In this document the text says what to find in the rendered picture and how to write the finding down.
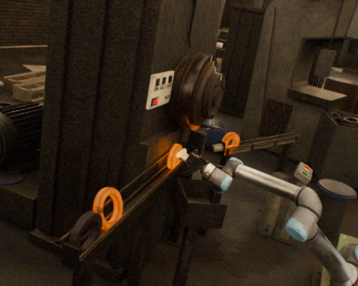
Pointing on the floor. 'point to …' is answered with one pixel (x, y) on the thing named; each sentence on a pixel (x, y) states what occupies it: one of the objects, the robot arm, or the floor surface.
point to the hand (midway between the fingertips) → (175, 153)
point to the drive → (17, 158)
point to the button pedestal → (279, 235)
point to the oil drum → (353, 91)
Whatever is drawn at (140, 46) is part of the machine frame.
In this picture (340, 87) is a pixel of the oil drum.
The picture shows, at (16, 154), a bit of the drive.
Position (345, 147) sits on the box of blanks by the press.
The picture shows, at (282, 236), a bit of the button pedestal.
